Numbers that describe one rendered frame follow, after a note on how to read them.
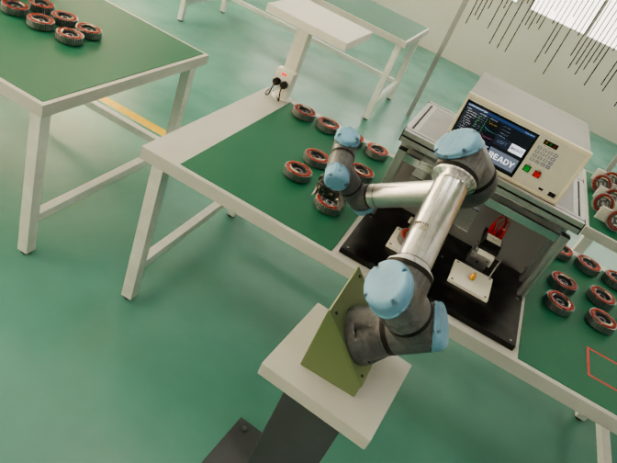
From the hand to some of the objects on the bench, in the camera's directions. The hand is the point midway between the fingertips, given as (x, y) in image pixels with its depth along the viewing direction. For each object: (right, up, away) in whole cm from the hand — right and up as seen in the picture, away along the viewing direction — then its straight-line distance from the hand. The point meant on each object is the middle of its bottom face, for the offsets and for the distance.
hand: (330, 199), depth 201 cm
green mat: (-8, +17, +33) cm, 38 cm away
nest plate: (+50, -29, +2) cm, 57 cm away
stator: (-5, +17, +36) cm, 40 cm away
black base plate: (+39, -24, +6) cm, 46 cm away
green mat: (+102, -47, +14) cm, 114 cm away
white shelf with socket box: (-17, +44, +66) cm, 81 cm away
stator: (-1, -2, +10) cm, 11 cm away
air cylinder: (+55, -23, +14) cm, 61 cm away
